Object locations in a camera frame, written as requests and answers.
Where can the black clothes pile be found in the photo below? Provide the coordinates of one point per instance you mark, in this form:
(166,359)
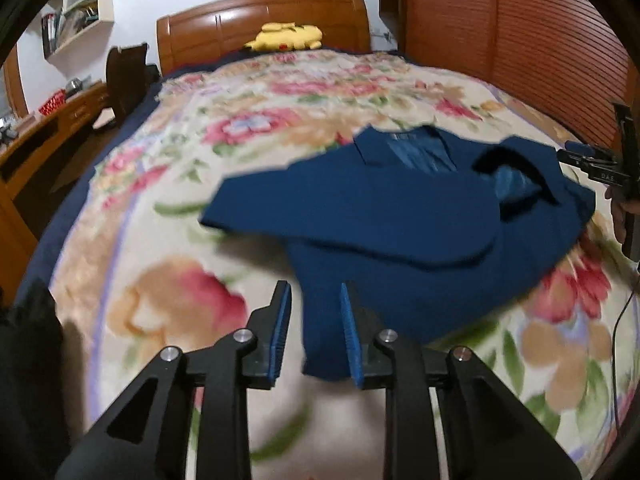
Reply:
(34,434)

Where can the white wall shelf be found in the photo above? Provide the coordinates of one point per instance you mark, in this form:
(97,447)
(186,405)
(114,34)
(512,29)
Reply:
(72,20)

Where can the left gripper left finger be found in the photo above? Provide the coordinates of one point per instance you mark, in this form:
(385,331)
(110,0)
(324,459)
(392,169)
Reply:
(144,433)

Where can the floral bed blanket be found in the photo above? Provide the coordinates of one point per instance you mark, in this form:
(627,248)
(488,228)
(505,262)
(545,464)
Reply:
(140,273)

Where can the yellow Pikachu plush toy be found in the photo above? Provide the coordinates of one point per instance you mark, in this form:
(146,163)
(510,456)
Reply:
(282,37)

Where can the black tripod gadget on desk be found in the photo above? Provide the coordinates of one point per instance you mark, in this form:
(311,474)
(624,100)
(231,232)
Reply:
(7,132)

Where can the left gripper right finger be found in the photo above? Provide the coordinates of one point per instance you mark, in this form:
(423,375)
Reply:
(447,414)

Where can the wooden louvered wardrobe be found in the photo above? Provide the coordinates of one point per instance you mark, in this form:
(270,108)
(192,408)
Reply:
(558,56)

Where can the dark wooden chair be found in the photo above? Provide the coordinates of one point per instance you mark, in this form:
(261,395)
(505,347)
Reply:
(129,78)

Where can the red basket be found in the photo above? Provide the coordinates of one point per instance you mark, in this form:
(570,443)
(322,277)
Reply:
(56,101)

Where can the wooden bed headboard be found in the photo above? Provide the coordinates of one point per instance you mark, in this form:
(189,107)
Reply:
(203,34)

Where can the person's right hand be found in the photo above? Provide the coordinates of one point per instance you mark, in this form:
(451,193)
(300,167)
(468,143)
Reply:
(618,214)

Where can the wooden desk with drawers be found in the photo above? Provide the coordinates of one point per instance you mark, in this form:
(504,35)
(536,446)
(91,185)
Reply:
(24,157)

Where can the navy blue suit jacket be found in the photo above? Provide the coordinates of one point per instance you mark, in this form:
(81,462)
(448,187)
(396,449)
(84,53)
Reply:
(433,230)

